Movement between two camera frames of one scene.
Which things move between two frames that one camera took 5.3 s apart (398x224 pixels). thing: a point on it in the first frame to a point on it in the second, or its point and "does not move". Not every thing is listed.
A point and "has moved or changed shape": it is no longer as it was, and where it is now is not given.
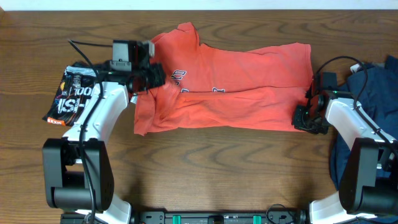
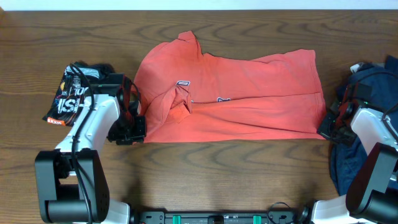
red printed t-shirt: x=252 y=89 has moved or changed shape
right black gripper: x=298 y=121 to x=324 y=129
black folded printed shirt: x=74 y=89 does not move
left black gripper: x=158 y=75 to x=130 y=134
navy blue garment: x=374 y=89 does not move
